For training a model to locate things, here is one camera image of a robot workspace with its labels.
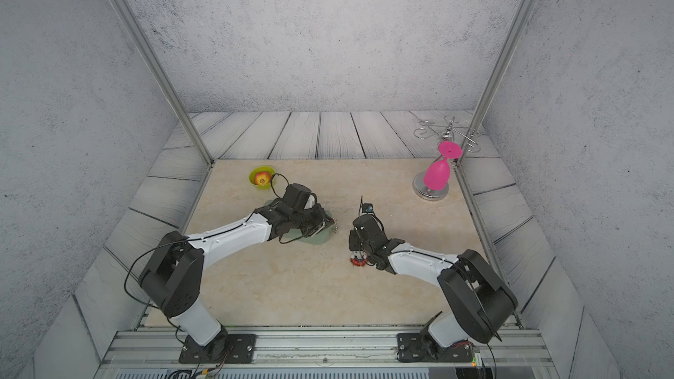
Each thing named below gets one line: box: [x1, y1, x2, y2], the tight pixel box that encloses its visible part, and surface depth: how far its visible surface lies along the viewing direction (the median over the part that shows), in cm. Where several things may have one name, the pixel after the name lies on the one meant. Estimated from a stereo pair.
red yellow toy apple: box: [254, 171, 272, 186], surface depth 110 cm
